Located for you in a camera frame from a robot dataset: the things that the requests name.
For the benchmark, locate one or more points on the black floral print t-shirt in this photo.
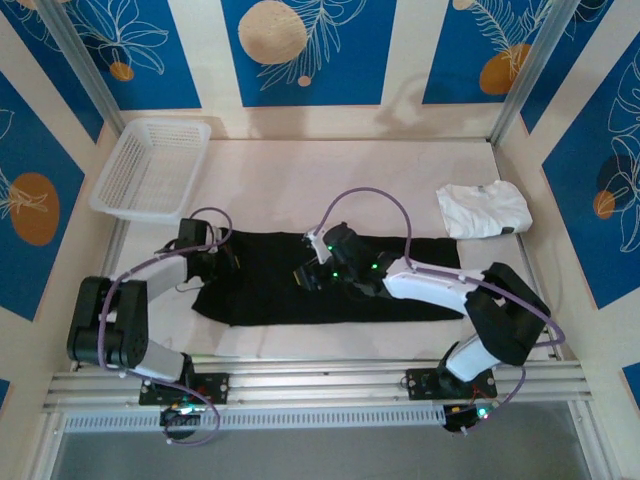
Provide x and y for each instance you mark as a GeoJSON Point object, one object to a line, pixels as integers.
{"type": "Point", "coordinates": [260, 290]}

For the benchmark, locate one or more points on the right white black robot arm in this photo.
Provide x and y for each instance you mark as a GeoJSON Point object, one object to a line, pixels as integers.
{"type": "Point", "coordinates": [435, 287]}

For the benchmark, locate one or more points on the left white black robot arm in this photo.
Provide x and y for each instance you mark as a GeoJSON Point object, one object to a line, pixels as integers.
{"type": "Point", "coordinates": [115, 330]}

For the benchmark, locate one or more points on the white folded t-shirt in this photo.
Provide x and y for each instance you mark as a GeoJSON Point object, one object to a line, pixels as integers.
{"type": "Point", "coordinates": [485, 210]}

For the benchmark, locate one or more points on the white plastic mesh basket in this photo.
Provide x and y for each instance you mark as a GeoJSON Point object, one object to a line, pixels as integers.
{"type": "Point", "coordinates": [150, 160]}

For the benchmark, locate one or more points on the aluminium rail frame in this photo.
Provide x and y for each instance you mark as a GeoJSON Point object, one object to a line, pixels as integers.
{"type": "Point", "coordinates": [320, 385]}

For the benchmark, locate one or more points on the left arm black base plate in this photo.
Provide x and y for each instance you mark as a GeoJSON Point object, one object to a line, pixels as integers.
{"type": "Point", "coordinates": [215, 387]}

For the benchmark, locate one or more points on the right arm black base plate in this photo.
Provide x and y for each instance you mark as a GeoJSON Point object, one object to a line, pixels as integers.
{"type": "Point", "coordinates": [420, 385]}

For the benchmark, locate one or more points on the aluminium frame post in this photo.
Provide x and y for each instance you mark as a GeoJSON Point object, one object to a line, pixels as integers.
{"type": "Point", "coordinates": [530, 65]}
{"type": "Point", "coordinates": [85, 70]}

